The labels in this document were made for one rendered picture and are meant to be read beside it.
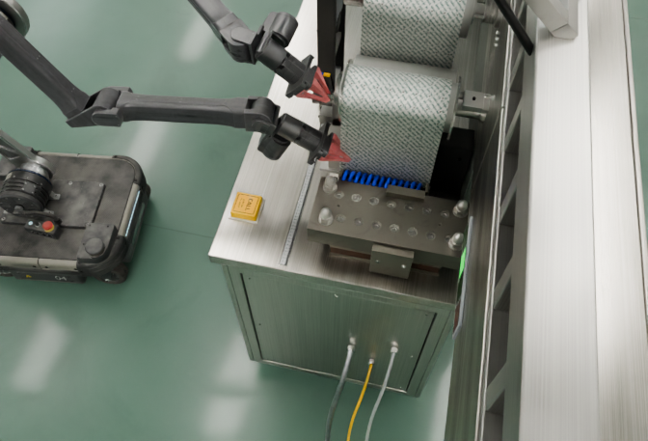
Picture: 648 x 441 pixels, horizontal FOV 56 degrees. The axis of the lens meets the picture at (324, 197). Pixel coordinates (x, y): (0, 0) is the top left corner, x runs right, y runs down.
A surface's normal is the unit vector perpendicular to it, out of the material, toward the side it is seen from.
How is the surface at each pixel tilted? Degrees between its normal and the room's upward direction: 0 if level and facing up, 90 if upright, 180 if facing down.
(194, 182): 0
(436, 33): 92
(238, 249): 0
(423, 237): 0
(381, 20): 92
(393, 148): 90
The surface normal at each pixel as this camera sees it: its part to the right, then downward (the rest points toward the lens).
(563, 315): 0.00, -0.56
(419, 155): -0.22, 0.81
